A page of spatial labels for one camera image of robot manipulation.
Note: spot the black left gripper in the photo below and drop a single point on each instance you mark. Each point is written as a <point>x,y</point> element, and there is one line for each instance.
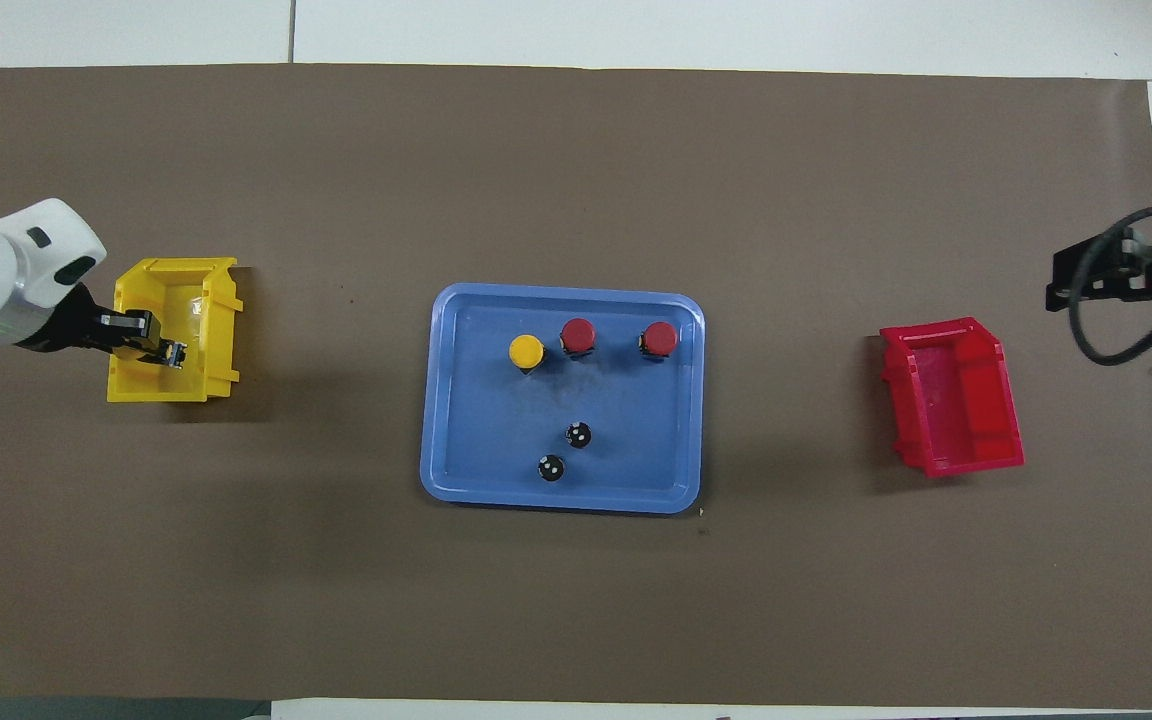
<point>71,325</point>

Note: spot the red push button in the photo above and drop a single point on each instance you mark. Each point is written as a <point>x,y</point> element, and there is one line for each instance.
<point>659,338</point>
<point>577,333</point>

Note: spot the red plastic bin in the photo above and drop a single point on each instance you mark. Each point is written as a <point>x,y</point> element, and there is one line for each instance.
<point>966,400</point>

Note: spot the brown table mat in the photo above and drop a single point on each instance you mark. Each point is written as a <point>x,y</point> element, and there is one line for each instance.
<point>336,580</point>

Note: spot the yellow push button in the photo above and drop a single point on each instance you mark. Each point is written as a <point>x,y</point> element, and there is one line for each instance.
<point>526,351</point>
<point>175,354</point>

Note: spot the yellow plastic bin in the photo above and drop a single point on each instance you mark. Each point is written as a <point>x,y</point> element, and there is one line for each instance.
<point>186,290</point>

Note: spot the small black knob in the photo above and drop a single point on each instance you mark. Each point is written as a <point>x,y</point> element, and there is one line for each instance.
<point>550,468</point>
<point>578,435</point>

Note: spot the blue plastic tray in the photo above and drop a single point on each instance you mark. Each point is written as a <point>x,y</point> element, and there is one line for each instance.
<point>496,430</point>

